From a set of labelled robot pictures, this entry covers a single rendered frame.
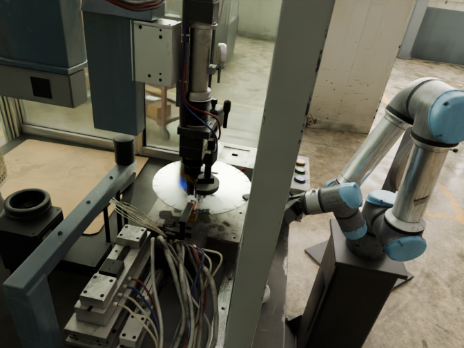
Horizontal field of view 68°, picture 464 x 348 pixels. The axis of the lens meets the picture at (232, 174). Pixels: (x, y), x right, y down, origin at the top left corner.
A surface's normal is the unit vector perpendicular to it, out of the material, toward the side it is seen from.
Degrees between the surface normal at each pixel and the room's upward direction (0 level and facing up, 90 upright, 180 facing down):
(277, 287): 0
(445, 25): 90
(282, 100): 90
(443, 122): 83
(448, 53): 90
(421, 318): 0
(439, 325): 0
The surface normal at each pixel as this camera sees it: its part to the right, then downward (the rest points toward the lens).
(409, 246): 0.05, 0.64
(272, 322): 0.11, -0.84
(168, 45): -0.17, 0.50
